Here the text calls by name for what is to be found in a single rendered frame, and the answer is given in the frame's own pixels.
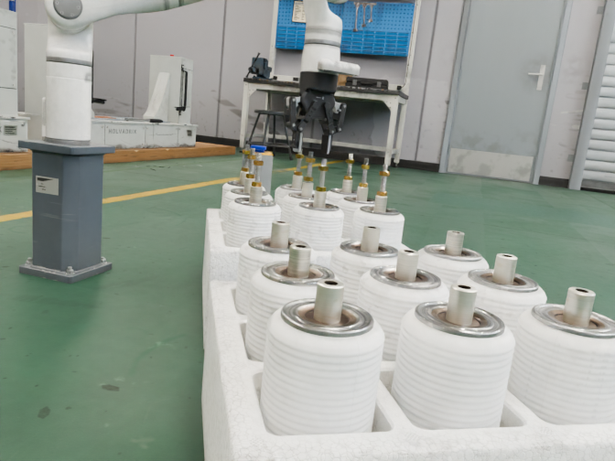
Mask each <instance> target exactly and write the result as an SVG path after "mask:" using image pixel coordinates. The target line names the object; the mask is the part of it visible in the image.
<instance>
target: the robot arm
mask: <svg viewBox="0 0 615 461"><path fill-rule="evenodd" d="M200 1H204V0H45V2H44V6H45V10H46V13H47V15H48V42H47V49H46V98H43V99H42V141H44V142H47V143H52V144H60V145H90V144H91V118H92V41H93V22H96V21H99V20H102V19H105V18H107V17H111V16H117V15H122V14H141V13H153V12H160V11H166V10H169V9H173V8H177V7H181V6H184V5H190V4H194V3H197V2H200ZM347 1H348V0H303V3H304V9H305V16H306V23H307V24H306V34H305V45H304V49H303V53H302V59H301V69H300V78H299V89H300V92H299V94H298V96H297V97H294V96H286V97H285V127H287V128H289V129H291V130H292V132H293V134H292V148H293V151H294V152H301V151H302V143H303V134H302V132H303V130H304V128H305V126H306V124H307V123H308V122H309V121H310V119H318V121H319V123H320V124H321V127H322V130H323V133H324V134H323V135H322V140H321V149H320V152H321V153H322V154H328V153H329V151H330V149H331V145H332V136H333V135H334V134H335V133H340V132H341V130H342V126H343V121H344V116H345V112H346V107H347V105H346V103H338V102H335V99H334V94H335V92H336V91H337V85H338V77H339V74H343V75H351V76H359V73H360V67H359V65H357V64H352V63H348V62H342V61H340V41H341V31H342V21H341V19H340V18H339V17H338V16H336V15H335V14H333V13H332V12H331V11H330V10H329V7H328V2H330V3H333V4H342V3H345V2H347ZM298 105H299V107H300V110H299V111H298V113H297V106H298ZM331 110H332V111H333V116H332V115H331ZM325 118H326V119H325Z"/></svg>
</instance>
